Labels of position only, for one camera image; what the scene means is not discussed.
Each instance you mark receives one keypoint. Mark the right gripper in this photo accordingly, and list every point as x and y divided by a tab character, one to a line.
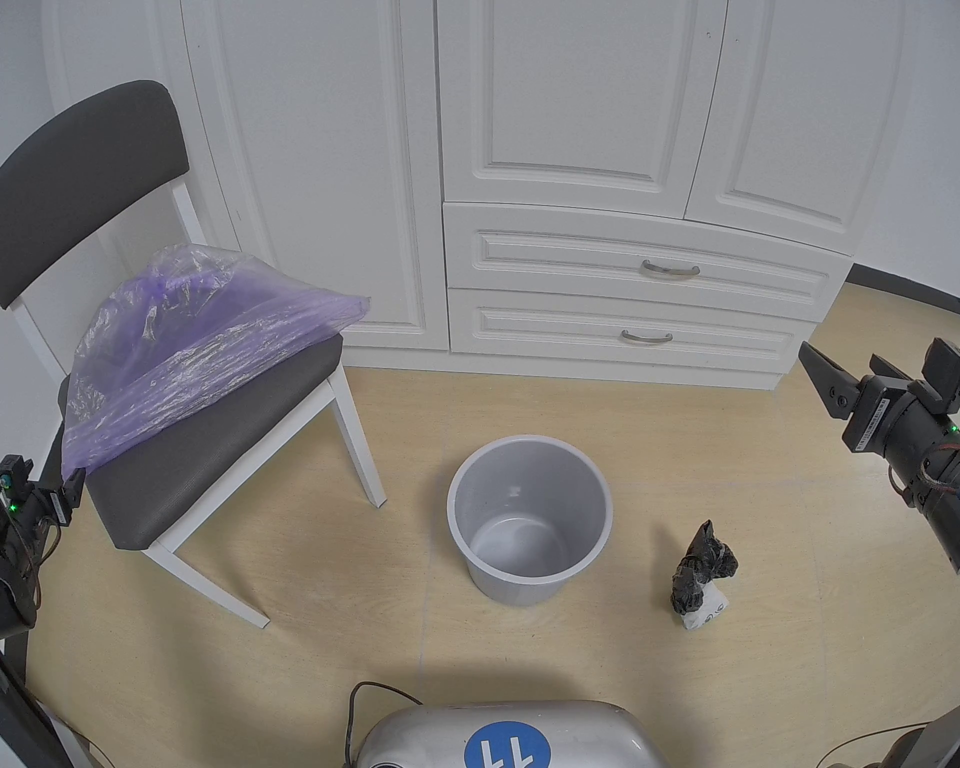
900	427

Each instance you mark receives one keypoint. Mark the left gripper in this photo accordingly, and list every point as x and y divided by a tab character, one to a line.
56	508

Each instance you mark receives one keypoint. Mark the purple plastic bag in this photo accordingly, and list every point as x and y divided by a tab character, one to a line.
187	337

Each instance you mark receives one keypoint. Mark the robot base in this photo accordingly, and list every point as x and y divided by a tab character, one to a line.
585	735

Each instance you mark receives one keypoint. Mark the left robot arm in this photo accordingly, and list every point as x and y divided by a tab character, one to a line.
11	600

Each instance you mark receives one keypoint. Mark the crumpled black plastic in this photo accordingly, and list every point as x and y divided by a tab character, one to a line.
701	562

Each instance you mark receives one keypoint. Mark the pale grey trash bin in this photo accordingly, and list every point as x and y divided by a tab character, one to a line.
525	487

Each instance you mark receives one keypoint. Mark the crumpled white paper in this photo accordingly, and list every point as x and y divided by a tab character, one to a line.
709	609

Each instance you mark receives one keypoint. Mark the white chair grey cushions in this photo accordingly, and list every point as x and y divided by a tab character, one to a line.
90	150

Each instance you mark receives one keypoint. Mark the white wardrobe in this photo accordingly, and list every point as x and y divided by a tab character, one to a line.
570	90

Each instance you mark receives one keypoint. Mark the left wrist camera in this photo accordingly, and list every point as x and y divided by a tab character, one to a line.
15	469

